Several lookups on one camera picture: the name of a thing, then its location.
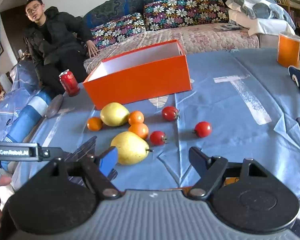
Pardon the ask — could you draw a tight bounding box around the left orange tangerine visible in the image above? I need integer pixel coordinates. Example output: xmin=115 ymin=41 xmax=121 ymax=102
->
xmin=87 ymin=117 xmax=103 ymax=131

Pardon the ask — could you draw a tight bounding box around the orange tangerine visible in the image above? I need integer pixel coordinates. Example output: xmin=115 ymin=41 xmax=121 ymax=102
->
xmin=128 ymin=111 xmax=145 ymax=126
xmin=128 ymin=123 xmax=149 ymax=140
xmin=87 ymin=117 xmax=103 ymax=131

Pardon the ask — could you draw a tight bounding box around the right red tomato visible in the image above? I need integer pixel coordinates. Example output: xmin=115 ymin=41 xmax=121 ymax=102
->
xmin=193 ymin=121 xmax=212 ymax=138

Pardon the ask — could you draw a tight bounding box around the red tomato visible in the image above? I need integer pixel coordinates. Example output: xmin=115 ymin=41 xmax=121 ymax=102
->
xmin=161 ymin=106 xmax=180 ymax=121
xmin=149 ymin=131 xmax=167 ymax=146
xmin=193 ymin=121 xmax=212 ymax=138

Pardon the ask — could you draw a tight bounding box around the near yellow pear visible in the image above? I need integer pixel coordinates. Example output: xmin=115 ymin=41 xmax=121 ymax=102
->
xmin=110 ymin=131 xmax=152 ymax=165

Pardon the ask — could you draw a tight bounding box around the yellow pear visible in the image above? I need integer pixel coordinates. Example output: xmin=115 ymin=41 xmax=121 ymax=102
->
xmin=100 ymin=102 xmax=130 ymax=127
xmin=110 ymin=131 xmax=152 ymax=165

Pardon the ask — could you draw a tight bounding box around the far yellow pear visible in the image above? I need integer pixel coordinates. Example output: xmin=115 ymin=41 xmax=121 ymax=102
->
xmin=100 ymin=102 xmax=130 ymax=127

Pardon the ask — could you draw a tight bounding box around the grey oval stone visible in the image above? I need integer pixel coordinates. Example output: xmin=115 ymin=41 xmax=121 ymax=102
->
xmin=45 ymin=94 xmax=64 ymax=119

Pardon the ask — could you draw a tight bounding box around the near orange tangerine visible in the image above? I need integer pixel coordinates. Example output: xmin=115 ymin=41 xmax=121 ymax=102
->
xmin=128 ymin=123 xmax=149 ymax=140

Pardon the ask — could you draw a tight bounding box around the middle orange tangerine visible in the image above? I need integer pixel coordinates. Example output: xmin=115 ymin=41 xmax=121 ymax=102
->
xmin=128 ymin=111 xmax=145 ymax=126

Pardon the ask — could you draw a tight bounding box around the near red tomato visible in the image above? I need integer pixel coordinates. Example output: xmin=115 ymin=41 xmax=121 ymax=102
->
xmin=149 ymin=131 xmax=167 ymax=146

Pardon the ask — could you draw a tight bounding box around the far red tomato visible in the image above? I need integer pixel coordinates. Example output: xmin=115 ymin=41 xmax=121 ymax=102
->
xmin=161 ymin=106 xmax=180 ymax=121

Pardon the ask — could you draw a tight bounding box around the blue patterned tablecloth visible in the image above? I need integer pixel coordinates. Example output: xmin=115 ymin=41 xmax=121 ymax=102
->
xmin=9 ymin=47 xmax=300 ymax=203

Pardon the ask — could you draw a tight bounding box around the red soda can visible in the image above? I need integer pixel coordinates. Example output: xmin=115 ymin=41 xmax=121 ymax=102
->
xmin=59 ymin=69 xmax=80 ymax=97

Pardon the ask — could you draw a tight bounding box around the orange cardboard box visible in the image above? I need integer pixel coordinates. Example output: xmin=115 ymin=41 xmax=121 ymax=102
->
xmin=83 ymin=40 xmax=192 ymax=110

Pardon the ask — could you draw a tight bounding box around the seated person in black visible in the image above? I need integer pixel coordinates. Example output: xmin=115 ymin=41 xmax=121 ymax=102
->
xmin=24 ymin=0 xmax=98 ymax=95

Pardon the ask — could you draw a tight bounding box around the left floral cushion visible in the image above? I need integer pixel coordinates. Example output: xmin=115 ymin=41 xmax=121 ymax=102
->
xmin=90 ymin=12 xmax=146 ymax=50

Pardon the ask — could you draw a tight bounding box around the floral cushion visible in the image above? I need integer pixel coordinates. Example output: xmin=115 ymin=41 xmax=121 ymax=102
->
xmin=90 ymin=12 xmax=146 ymax=50
xmin=143 ymin=0 xmax=229 ymax=31

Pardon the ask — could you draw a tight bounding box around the orange plastic cup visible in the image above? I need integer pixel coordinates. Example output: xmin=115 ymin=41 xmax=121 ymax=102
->
xmin=277 ymin=31 xmax=300 ymax=68

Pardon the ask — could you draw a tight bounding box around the blue patterned back cushion left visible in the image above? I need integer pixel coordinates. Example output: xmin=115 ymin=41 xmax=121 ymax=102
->
xmin=83 ymin=0 xmax=144 ymax=29

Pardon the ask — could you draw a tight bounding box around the right floral cushion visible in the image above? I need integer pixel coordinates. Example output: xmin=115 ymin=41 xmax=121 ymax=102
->
xmin=143 ymin=0 xmax=229 ymax=31

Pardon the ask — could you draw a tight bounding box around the grey spotted pillow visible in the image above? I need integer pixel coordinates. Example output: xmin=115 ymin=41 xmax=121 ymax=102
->
xmin=226 ymin=0 xmax=295 ymax=36

